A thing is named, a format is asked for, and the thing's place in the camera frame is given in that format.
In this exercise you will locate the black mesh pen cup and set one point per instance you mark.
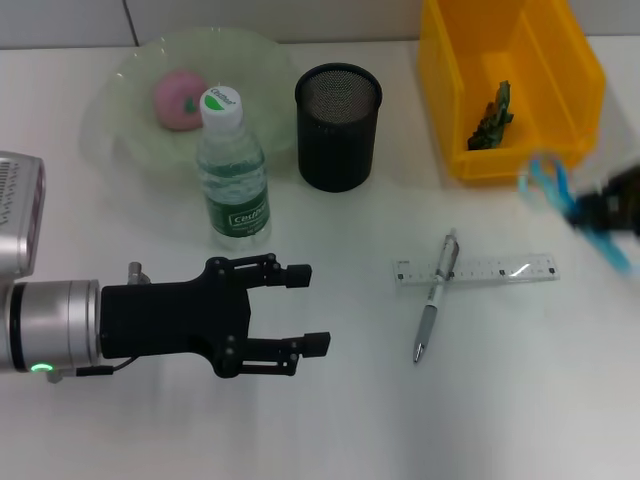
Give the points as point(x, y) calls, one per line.
point(335, 150)

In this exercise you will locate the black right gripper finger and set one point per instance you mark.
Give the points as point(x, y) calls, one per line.
point(585, 223)
point(587, 202)

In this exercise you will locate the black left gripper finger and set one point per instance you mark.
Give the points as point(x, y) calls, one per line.
point(315, 344)
point(297, 276)

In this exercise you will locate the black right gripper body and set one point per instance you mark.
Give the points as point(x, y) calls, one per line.
point(622, 200)

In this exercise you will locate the green plastic wrapper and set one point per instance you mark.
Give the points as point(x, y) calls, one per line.
point(492, 125)

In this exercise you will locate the clear water bottle green label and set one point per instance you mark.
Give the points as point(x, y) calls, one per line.
point(235, 220)

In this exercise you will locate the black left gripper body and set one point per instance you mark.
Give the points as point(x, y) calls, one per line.
point(175, 320)

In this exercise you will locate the grey and white pen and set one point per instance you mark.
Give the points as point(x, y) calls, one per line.
point(425, 320)

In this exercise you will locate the pink peach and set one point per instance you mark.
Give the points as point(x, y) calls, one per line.
point(172, 100)

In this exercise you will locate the yellow plastic storage bin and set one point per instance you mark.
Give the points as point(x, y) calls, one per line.
point(550, 75)

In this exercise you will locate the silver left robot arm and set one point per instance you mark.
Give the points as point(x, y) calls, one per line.
point(50, 320)

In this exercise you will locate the clear plastic ruler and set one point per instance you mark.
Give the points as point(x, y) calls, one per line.
point(500, 272)

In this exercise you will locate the green glass fruit plate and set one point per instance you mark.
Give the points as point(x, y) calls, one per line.
point(250, 65)

